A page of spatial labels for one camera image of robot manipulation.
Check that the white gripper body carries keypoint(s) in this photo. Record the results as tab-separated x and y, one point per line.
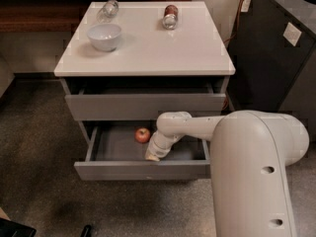
155	149

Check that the red apple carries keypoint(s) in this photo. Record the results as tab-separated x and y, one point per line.
142	135

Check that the grey drawer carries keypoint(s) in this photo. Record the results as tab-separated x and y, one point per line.
142	103
114	154

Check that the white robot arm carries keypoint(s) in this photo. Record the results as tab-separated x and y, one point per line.
249	151

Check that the grey top drawer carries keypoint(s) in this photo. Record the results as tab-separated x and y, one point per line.
142	103

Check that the white drawer cabinet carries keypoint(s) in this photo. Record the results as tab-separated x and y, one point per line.
148	56

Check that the small black floor object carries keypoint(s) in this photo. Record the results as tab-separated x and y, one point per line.
86	232

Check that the white ceramic bowl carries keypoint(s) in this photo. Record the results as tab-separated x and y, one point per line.
104	37

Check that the brown-lidded glass jar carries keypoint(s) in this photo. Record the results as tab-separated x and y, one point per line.
170	19

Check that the black cabinet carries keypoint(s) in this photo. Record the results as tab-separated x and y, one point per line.
271	74

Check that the clear glass jar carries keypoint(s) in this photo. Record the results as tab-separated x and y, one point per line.
108	11

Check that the black object bottom left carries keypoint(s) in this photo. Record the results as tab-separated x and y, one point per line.
12	229

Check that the white label on cabinet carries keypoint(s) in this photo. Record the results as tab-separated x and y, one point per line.
292	34

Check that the dark wooden shelf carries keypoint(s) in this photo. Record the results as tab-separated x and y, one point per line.
21	16

